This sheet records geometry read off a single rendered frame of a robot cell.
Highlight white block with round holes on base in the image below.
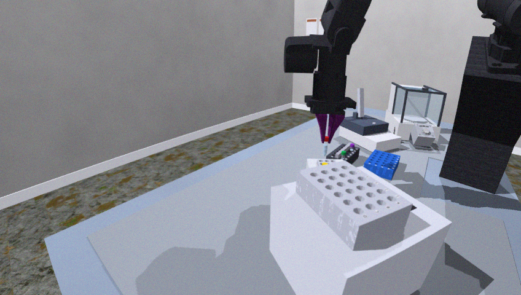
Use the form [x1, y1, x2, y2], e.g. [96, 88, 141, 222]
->
[270, 160, 452, 295]

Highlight white block with grey holes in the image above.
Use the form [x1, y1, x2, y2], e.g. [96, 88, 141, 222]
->
[306, 159, 343, 168]

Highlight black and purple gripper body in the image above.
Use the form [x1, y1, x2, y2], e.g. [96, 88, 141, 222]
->
[304, 72, 356, 115]

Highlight red-capped sample tube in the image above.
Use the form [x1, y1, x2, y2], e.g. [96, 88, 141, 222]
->
[323, 136, 329, 157]

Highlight blue tube rack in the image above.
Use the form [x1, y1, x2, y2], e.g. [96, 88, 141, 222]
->
[364, 150, 400, 180]

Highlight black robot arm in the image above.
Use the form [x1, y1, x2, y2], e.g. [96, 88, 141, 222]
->
[284, 0, 521, 98]

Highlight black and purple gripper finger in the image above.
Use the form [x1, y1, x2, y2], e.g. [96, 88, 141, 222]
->
[315, 114, 327, 143]
[327, 114, 345, 144]

